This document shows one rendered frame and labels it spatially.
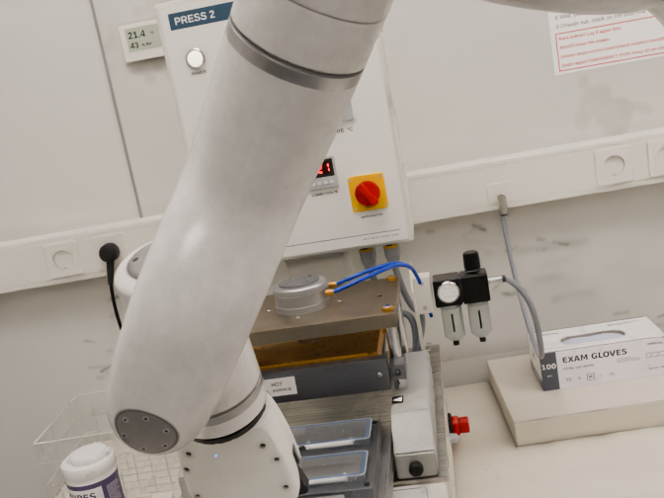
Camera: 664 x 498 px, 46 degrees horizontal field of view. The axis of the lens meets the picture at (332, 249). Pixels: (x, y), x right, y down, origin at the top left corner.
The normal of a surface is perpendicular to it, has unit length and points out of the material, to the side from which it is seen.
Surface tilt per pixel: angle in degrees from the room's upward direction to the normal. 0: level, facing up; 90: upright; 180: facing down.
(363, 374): 90
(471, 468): 0
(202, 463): 108
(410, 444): 40
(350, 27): 127
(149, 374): 99
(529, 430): 90
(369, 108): 90
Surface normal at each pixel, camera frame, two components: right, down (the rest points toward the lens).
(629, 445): -0.18, -0.96
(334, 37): 0.30, 0.66
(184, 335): 0.06, 0.17
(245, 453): 0.01, 0.50
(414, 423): -0.21, -0.58
